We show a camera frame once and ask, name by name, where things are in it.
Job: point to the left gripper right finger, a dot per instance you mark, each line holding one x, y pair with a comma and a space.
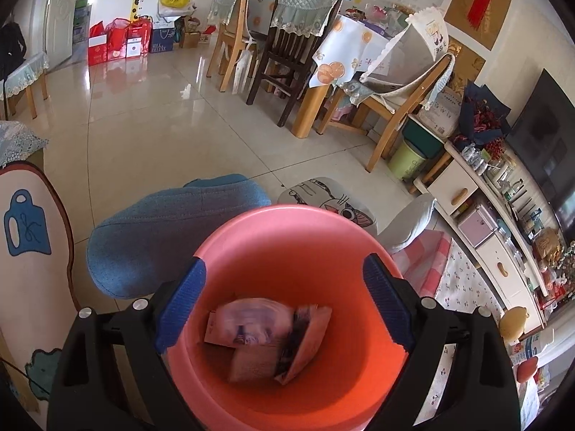
480, 391

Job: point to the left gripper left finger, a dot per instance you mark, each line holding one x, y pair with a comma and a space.
149, 327

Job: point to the crushed white blue milk carton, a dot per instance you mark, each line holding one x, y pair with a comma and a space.
249, 322

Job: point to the pink plastic bucket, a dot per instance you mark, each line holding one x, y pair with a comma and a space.
338, 363

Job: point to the green trash bin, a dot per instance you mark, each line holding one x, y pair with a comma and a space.
406, 160

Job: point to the red apple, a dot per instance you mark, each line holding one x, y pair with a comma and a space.
526, 369

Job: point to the white milk bottle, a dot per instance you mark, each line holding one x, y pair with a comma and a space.
532, 346

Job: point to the yellow pear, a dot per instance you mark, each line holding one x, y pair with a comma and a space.
511, 324

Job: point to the blue trouser knee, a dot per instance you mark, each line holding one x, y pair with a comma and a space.
132, 253

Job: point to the cherry print tablecloth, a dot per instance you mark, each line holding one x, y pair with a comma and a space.
435, 266

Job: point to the pink storage box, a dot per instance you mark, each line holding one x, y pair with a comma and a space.
477, 224

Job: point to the blue white stool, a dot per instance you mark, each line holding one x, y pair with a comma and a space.
408, 224

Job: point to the white tv cabinet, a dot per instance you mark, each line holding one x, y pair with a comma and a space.
505, 257

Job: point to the cat print floor mat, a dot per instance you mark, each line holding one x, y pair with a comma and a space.
329, 195

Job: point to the black flat television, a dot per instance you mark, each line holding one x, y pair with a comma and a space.
543, 138

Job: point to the dark flower bouquet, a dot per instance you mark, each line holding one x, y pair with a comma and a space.
483, 118

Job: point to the light wooden chair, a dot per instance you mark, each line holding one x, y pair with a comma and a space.
393, 106

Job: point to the red gift bags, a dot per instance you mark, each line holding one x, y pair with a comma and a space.
120, 39

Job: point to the dining table orange print cloth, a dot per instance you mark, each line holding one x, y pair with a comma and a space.
349, 47

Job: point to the dark wooden chair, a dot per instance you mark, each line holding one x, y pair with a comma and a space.
296, 31

